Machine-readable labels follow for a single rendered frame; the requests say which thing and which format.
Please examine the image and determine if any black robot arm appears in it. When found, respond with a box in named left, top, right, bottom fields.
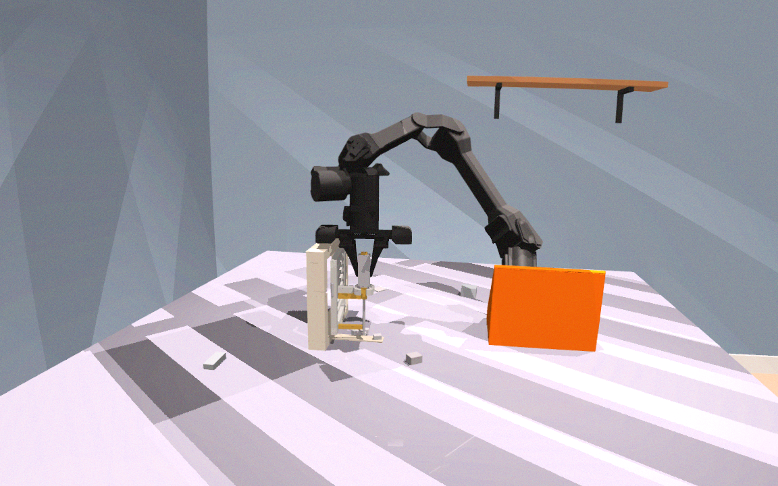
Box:
left=311, top=112, right=543, bottom=267

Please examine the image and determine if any small white rectangular block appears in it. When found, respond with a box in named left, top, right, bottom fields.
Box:
left=203, top=352, right=226, bottom=370

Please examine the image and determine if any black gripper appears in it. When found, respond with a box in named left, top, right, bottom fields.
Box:
left=315, top=199, right=412, bottom=277

